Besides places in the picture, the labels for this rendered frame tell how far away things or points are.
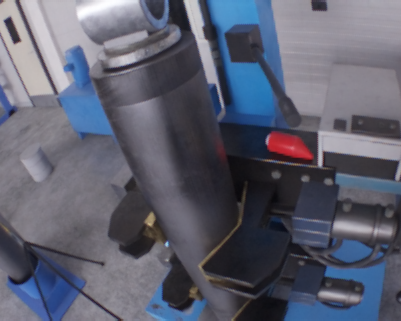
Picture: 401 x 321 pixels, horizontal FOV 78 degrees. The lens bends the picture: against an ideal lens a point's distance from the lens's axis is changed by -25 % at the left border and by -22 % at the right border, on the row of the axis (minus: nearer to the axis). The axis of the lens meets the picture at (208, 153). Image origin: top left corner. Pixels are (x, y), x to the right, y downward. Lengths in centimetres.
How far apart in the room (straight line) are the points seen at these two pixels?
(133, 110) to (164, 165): 13
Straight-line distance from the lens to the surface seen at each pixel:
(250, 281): 70
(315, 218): 75
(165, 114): 52
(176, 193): 63
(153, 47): 51
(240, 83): 99
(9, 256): 191
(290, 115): 48
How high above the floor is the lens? 162
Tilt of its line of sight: 38 degrees down
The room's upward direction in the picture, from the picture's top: 16 degrees counter-clockwise
